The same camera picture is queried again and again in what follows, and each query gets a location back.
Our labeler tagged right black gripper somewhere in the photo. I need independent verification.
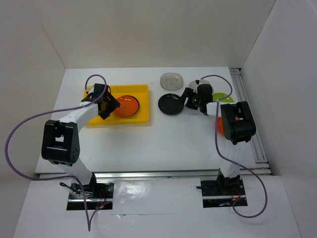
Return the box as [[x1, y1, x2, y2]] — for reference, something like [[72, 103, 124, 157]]
[[176, 88, 203, 111]]

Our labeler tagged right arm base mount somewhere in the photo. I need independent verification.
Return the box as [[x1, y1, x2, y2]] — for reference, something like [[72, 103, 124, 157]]
[[196, 173, 248, 208]]

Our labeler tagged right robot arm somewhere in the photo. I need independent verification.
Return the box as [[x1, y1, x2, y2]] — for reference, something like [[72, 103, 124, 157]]
[[169, 83, 256, 194]]

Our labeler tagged orange plate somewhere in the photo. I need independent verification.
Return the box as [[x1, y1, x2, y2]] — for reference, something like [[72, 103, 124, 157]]
[[217, 117, 225, 136], [113, 95, 140, 117]]

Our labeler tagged yellow plastic bin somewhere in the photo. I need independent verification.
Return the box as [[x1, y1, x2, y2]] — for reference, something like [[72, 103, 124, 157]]
[[86, 84, 150, 126]]

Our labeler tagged clear glass plate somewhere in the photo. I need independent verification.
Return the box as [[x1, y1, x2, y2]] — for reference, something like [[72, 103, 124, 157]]
[[188, 79, 210, 89], [160, 72, 183, 91]]

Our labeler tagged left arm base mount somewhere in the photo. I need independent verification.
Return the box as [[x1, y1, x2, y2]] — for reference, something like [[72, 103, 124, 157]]
[[59, 182, 114, 211]]

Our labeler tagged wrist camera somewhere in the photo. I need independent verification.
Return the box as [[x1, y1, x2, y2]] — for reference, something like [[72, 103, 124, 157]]
[[81, 83, 108, 103], [192, 79, 201, 93]]

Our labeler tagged aluminium rail front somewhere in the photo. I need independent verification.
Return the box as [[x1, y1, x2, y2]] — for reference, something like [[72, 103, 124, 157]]
[[40, 167, 272, 180]]

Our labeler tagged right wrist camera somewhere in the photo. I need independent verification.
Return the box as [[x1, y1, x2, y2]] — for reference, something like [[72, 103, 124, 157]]
[[192, 79, 201, 93]]

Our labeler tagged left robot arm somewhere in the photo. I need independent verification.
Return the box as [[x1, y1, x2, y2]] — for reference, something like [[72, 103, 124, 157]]
[[41, 92, 120, 198]]

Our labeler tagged left clear glass plate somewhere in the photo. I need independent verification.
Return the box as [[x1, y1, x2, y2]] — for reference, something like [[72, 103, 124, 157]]
[[160, 72, 183, 91]]

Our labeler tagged aluminium rail right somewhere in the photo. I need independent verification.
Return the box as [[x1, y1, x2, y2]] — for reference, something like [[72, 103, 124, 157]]
[[229, 68, 272, 176]]

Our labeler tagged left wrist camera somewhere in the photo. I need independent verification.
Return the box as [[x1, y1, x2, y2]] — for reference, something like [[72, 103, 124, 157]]
[[81, 83, 108, 103]]

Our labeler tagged right clear glass plate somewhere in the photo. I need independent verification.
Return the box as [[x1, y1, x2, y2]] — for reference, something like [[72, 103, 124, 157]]
[[188, 79, 210, 89]]

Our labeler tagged green plate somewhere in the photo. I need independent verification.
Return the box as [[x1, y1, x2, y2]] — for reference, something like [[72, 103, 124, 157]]
[[212, 92, 234, 103]]

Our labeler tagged upper black plate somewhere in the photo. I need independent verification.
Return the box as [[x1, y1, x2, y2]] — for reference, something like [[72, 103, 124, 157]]
[[158, 93, 175, 116]]

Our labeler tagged aluminium rail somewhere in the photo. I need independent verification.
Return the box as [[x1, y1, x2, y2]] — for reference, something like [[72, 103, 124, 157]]
[[40, 167, 272, 180], [229, 68, 272, 176]]

